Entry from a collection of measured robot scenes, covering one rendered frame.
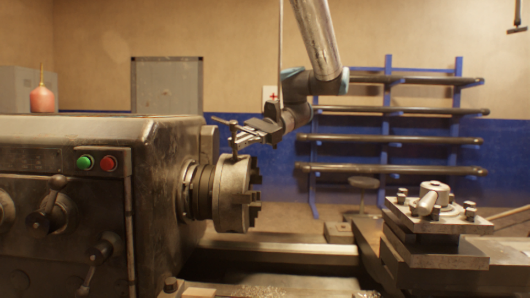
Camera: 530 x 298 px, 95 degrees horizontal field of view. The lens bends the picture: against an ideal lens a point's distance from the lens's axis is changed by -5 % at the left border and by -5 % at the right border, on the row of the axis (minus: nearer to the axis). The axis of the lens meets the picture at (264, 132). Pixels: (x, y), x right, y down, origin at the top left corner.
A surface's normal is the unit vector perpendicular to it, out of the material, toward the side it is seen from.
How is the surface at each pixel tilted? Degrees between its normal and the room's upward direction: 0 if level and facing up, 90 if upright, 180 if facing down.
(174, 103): 90
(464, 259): 90
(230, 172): 43
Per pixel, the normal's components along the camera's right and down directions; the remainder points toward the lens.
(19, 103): 1.00, 0.03
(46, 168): -0.06, 0.07
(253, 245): -0.03, -0.61
